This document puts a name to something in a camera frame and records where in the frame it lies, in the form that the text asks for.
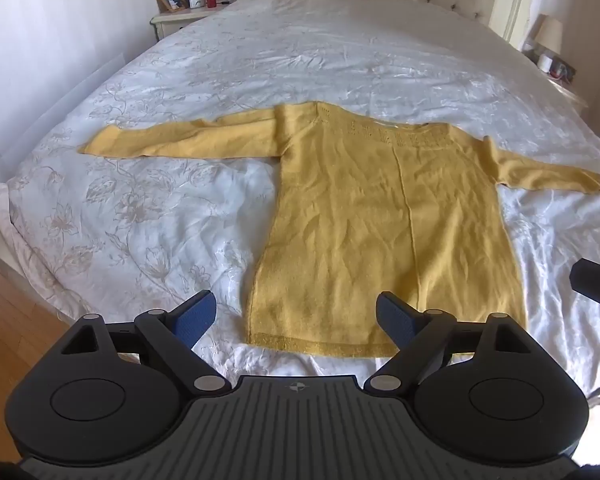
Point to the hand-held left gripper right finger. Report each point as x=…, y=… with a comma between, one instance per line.
x=395, y=316

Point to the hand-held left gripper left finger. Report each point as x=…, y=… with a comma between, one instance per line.
x=196, y=316

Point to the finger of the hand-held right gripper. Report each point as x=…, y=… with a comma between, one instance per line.
x=594, y=281

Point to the yellow knit sweater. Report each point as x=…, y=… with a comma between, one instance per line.
x=355, y=235

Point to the white cup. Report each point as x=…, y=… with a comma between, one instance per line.
x=545, y=61

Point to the table lamp with beige shade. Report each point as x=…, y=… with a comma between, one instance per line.
x=550, y=35

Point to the white floral bedspread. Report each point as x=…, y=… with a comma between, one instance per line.
x=280, y=60

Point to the cream nightstand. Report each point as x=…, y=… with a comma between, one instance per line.
x=175, y=22

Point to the small desk clock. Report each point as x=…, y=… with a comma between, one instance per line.
x=197, y=2

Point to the dark picture frame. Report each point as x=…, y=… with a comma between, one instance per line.
x=565, y=71

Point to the wooden picture frame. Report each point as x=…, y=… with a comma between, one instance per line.
x=170, y=1

